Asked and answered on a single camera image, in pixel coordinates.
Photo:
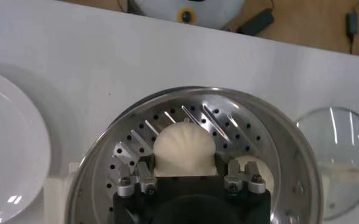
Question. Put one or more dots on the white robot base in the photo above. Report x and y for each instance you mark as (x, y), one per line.
(215, 12)

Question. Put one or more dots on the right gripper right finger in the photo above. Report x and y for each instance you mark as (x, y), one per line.
(252, 179)

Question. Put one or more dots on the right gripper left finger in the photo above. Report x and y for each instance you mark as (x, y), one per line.
(142, 179)

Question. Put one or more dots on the perforated steel steamer basket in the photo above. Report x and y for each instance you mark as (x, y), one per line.
(215, 100)

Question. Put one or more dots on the black plug adapter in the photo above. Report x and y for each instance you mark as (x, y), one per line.
(351, 22)

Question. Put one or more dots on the white round plate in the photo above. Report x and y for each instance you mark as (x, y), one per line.
(8, 152)

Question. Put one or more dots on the black power brick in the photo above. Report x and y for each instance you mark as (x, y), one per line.
(255, 22)

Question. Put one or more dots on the white steamed baozi bun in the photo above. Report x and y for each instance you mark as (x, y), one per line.
(268, 179)
(183, 149)

